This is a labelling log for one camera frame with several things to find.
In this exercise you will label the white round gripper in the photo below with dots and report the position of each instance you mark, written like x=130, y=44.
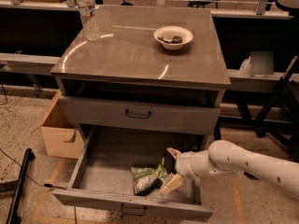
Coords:
x=184, y=165

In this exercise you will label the green jalapeno chip bag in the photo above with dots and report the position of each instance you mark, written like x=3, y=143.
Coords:
x=147, y=179

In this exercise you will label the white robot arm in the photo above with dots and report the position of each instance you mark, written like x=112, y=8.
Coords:
x=226, y=158

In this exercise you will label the open grey middle drawer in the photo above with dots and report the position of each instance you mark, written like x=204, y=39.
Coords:
x=102, y=177

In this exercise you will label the grey drawer cabinet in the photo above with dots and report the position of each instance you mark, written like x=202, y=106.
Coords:
x=126, y=63

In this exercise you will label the closed grey upper drawer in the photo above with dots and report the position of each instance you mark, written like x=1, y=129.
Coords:
x=142, y=116

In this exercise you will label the cardboard box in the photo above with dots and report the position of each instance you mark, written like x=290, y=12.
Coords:
x=61, y=138

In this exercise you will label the left clear sanitizer bottle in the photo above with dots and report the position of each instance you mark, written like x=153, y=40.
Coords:
x=244, y=69

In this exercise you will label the dark snack in bowl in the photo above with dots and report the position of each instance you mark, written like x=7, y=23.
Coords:
x=174, y=40

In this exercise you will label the white paper bowl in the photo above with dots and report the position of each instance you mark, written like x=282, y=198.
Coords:
x=169, y=32

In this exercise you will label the black stand leg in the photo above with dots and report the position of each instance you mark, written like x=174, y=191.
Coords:
x=16, y=186

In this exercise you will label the clear plastic water bottle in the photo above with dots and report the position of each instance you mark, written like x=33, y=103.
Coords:
x=87, y=13

